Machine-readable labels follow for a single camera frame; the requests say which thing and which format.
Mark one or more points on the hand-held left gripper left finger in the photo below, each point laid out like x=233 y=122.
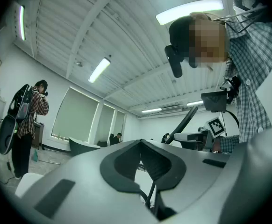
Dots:
x=80 y=171

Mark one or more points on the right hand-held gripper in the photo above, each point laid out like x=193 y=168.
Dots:
x=214 y=128

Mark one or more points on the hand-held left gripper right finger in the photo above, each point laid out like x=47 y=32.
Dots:
x=196 y=183

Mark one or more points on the person's right forearm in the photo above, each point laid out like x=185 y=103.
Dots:
x=229 y=143

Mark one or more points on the white bathtub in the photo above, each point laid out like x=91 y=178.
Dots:
x=27 y=183

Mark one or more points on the long ceiling light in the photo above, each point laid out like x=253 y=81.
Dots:
x=195 y=103
x=99 y=70
x=151 y=110
x=22 y=22

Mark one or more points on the teal plastic bottle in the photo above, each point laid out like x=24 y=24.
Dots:
x=35 y=155

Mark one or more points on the black device box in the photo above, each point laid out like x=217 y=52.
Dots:
x=214 y=101

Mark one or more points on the grey roller window blind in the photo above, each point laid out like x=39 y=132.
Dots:
x=105 y=122
x=119 y=125
x=75 y=113

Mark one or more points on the dark wooden cabinet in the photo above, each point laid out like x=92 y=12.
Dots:
x=39 y=134

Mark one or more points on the dark grey oval lid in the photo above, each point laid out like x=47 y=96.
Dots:
x=6 y=134

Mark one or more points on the black and grey backpack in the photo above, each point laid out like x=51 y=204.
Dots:
x=21 y=101

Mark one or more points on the person's head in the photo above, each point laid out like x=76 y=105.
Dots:
x=208 y=43

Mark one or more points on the person's checked shirt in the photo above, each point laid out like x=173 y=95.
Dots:
x=255 y=66

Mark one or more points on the black head-mounted camera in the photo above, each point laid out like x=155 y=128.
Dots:
x=175 y=66

